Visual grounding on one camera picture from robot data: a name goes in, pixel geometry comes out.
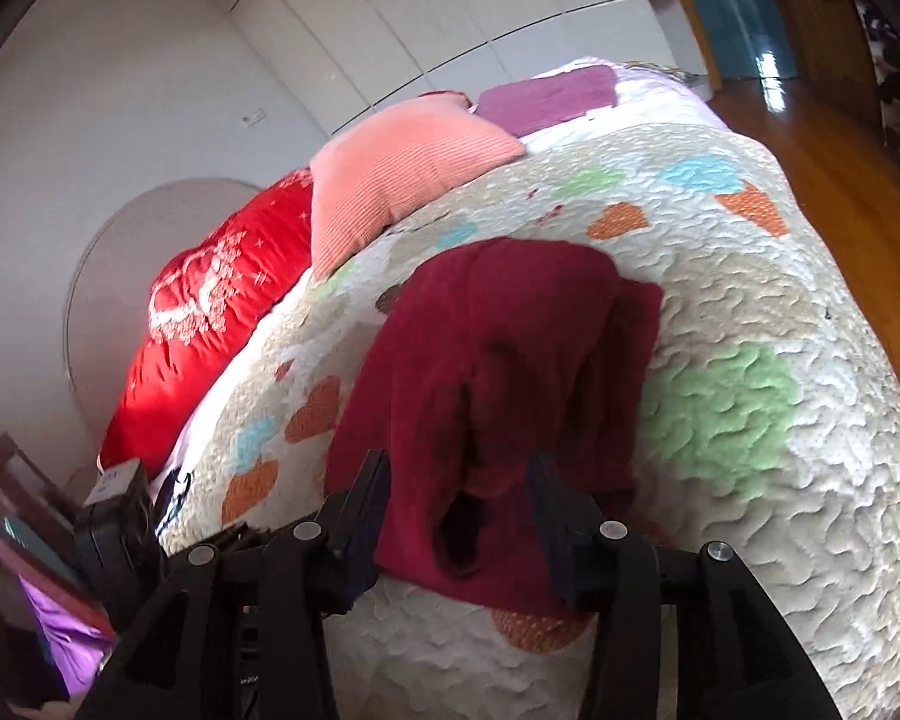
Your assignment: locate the dark red knit garment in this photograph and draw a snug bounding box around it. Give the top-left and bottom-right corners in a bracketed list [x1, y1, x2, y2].
[325, 238, 663, 617]

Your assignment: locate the purple plastic bag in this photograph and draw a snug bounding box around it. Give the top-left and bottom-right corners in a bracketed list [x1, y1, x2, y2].
[19, 578, 115, 697]

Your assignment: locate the dark wooden chair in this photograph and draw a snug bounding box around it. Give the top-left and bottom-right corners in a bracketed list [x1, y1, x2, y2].
[0, 434, 115, 637]

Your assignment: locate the patchwork heart quilt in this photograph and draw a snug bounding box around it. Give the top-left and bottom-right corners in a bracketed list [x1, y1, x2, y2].
[159, 124, 900, 718]

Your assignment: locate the round white headboard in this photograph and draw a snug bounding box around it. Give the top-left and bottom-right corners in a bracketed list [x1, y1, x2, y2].
[63, 177, 258, 449]

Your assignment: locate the red floral duvet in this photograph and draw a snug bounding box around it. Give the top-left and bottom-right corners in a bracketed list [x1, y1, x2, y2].
[98, 167, 313, 478]

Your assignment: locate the pink ribbed pillow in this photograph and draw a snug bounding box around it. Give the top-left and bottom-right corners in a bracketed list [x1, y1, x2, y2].
[310, 93, 525, 280]

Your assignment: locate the purple cloth on bed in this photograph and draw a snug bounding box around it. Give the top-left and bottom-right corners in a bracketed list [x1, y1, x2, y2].
[475, 65, 617, 138]

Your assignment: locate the wooden door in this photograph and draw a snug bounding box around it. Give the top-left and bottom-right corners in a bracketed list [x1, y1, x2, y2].
[774, 0, 881, 132]

